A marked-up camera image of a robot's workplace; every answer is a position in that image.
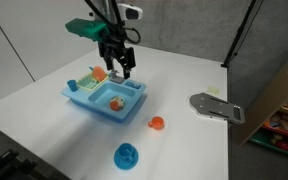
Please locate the grey toy faucet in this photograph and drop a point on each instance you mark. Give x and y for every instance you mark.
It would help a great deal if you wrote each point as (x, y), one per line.
(115, 78)

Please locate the cream detergent bottle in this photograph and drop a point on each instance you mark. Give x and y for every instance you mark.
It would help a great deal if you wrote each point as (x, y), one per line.
(120, 101)

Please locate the blue toy sink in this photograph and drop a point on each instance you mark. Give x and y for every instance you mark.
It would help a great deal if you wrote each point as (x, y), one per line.
(98, 100)

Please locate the small orange cup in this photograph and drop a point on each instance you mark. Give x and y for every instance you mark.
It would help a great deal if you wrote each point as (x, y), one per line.
(114, 105)

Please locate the black equipment at table edge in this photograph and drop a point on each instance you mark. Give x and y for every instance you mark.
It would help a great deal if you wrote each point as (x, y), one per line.
(11, 168)

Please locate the black tripod pole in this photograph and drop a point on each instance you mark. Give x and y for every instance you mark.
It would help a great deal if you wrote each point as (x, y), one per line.
(242, 31)

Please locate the blue teacup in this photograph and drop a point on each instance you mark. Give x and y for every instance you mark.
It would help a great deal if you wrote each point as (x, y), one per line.
(125, 152)

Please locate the toy shelf with toys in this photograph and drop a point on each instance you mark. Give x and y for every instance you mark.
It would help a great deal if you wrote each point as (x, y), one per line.
(274, 132)

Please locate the yellow sticky note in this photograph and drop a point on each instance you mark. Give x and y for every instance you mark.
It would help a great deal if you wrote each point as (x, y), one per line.
(213, 90)

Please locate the yellow dish rack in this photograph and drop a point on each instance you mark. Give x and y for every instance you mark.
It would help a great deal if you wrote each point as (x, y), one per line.
(89, 82)

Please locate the grey metal mounting plate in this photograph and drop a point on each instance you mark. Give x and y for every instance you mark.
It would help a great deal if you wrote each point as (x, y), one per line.
(212, 106)

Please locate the green wrist camera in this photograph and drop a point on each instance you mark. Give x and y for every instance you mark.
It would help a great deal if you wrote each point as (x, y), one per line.
(94, 30)

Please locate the orange mug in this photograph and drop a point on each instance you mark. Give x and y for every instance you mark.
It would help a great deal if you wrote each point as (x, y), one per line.
(156, 123)

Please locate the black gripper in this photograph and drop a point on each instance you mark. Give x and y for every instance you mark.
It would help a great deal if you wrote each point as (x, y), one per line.
(111, 48)

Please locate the orange plate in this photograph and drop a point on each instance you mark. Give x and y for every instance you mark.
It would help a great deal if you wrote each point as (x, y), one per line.
(98, 73)

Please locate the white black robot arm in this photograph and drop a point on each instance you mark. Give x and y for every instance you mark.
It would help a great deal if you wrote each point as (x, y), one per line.
(114, 15)

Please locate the small blue cup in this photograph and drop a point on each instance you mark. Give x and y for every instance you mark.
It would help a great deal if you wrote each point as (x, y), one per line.
(72, 85)

